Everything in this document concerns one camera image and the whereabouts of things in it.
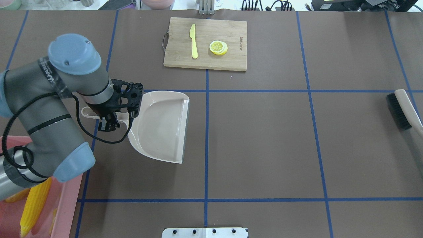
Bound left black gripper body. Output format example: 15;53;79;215
89;89;122;121

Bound beige plastic dustpan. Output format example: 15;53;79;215
81;90;190;164

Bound yellow toy corn cob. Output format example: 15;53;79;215
20;178;53;238

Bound beige hand brush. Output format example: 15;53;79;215
386;89;423;138

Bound orange toy ginger piece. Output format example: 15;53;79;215
49;208;58;237

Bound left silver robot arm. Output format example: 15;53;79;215
0;33;120;199

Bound wooden cutting board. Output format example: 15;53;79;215
163;17;248;72

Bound yellow plastic knife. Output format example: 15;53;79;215
189;23;198;59

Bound yellow toy lemon slices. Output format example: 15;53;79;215
209;40;228;55

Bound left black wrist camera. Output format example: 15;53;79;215
112;79;144;117

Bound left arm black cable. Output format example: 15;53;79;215
2;93;134;180

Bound aluminium frame post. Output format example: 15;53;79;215
196;0;215;15

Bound white camera post base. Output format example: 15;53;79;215
161;227;249;238

